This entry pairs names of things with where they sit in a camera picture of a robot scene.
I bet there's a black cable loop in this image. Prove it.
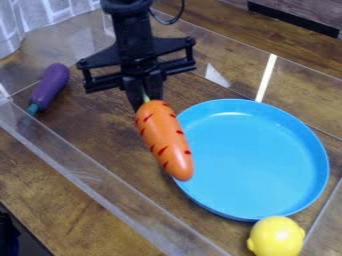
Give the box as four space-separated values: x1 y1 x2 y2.
148 0 187 26

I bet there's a blue round tray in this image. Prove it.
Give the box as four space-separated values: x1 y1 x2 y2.
176 99 330 222

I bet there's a yellow toy lemon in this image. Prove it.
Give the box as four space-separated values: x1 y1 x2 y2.
246 216 306 256

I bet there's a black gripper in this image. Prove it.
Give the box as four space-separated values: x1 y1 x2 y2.
76 12 195 111

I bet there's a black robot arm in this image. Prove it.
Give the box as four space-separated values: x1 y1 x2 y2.
76 0 195 111

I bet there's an orange toy carrot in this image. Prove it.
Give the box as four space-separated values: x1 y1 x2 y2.
135 95 195 181

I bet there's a purple toy eggplant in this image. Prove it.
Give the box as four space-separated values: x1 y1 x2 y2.
27 63 70 115

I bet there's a clear acrylic enclosure wall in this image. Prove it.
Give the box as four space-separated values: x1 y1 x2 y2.
0 6 342 256

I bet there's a white curtain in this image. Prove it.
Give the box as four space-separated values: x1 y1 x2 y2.
0 0 100 59

